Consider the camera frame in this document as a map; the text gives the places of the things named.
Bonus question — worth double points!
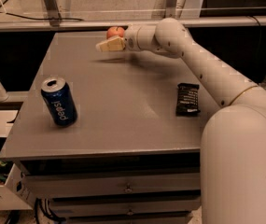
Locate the black floor cables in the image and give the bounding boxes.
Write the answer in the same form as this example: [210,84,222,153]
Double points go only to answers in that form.
[5,198,65,224]

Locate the blue pepsi can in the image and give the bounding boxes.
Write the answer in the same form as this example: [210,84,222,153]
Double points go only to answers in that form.
[41,76,77,127]

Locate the white cardboard box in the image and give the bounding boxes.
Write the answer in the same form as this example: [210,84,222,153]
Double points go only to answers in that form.
[0,110,35,210]

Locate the grey drawer cabinet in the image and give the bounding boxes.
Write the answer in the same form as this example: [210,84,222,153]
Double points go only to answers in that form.
[0,32,217,224]

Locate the black cable behind glass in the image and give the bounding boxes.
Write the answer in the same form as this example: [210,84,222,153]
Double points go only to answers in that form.
[0,0,85,22]

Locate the black snack bar wrapper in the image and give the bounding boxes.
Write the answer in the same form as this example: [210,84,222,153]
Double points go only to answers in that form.
[175,83,201,116]

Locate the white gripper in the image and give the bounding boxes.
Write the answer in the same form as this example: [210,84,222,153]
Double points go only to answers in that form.
[95,24,157,52]

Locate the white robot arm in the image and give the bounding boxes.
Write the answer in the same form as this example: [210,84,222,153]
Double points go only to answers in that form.
[96,18,266,224]

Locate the red apple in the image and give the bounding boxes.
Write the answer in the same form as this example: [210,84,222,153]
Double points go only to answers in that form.
[106,26,125,38]

